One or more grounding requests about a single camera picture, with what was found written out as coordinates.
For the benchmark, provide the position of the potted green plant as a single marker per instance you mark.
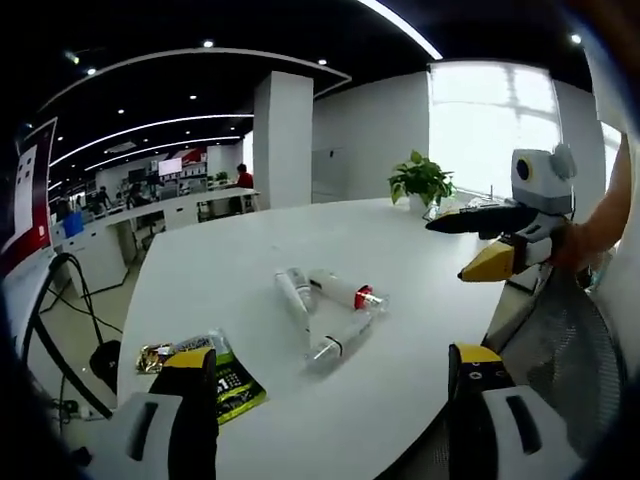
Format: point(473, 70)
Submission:
point(422, 180)

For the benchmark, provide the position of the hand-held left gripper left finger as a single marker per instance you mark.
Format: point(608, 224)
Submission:
point(150, 425)

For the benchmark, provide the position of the gold snack packet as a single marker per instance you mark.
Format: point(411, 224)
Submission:
point(152, 357)

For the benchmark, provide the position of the black bag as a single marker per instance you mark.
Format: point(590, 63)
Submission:
point(106, 362)

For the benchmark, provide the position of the white red-collared skincare bottle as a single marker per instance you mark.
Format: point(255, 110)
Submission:
point(340, 289)

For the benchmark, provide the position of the white power strip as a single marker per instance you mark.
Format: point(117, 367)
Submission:
point(80, 411)

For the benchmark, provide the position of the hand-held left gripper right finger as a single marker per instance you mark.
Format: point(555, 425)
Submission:
point(505, 430)

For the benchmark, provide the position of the white skincare tube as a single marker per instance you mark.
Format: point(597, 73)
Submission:
point(295, 310)

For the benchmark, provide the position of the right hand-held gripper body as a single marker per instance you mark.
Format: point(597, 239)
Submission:
point(542, 185)

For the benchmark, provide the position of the green black snack packet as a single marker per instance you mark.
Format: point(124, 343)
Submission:
point(240, 387)

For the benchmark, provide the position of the person's right hand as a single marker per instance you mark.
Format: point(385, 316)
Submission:
point(580, 245)

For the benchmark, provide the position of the grey mesh office chair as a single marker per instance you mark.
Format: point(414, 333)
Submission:
point(560, 340)

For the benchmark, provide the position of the clear plastic wrapper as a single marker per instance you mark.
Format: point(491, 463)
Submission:
point(467, 206)

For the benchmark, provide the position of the long white counter desk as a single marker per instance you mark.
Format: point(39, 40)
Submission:
point(150, 220)

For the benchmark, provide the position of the clear white skincare bottle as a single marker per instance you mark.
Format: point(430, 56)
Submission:
point(337, 345)

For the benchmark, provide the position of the red white wall poster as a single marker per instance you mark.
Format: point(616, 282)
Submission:
point(27, 200)

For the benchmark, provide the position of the blue bin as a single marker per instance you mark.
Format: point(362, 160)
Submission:
point(73, 225)

